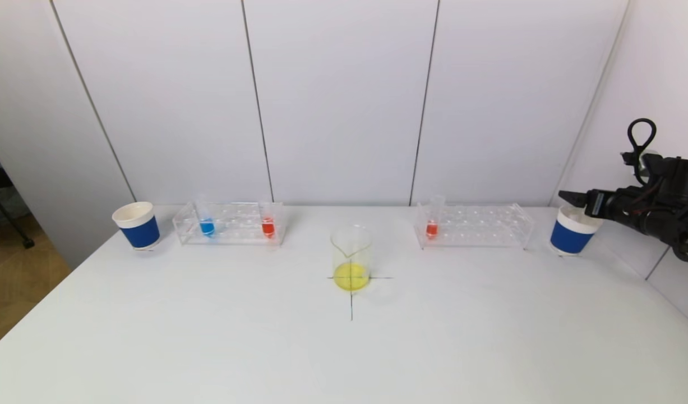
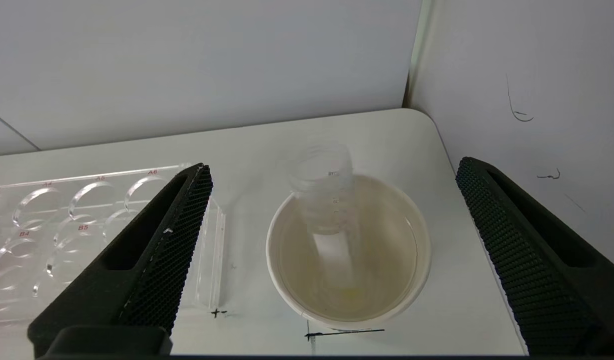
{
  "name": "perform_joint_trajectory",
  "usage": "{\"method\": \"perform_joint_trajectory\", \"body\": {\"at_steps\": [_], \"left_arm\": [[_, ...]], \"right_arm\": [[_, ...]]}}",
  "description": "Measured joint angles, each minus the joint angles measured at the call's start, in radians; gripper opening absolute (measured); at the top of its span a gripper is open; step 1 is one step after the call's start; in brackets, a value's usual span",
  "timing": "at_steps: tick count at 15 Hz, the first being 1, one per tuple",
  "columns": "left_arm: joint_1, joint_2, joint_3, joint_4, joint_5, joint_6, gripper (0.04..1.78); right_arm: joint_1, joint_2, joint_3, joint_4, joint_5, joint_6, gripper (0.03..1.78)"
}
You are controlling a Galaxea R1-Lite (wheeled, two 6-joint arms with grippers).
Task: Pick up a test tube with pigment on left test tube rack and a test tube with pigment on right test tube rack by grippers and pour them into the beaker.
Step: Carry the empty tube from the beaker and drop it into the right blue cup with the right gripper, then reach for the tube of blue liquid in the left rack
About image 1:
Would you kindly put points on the test tube with red liquid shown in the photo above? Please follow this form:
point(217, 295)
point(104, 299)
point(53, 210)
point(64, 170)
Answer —
point(268, 227)
point(432, 229)

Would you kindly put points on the clear acrylic test tube rack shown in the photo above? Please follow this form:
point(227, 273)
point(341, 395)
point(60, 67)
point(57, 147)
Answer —
point(478, 227)
point(237, 230)

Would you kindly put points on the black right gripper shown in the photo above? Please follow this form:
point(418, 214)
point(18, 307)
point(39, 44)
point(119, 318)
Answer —
point(596, 203)

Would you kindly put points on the test tube with blue liquid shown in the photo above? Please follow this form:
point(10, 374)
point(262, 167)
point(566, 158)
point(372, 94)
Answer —
point(207, 227)

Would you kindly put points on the clear glass beaker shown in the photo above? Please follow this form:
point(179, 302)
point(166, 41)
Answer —
point(351, 276)

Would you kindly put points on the blue and white paper cup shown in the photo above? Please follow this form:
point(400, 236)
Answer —
point(571, 238)
point(141, 231)

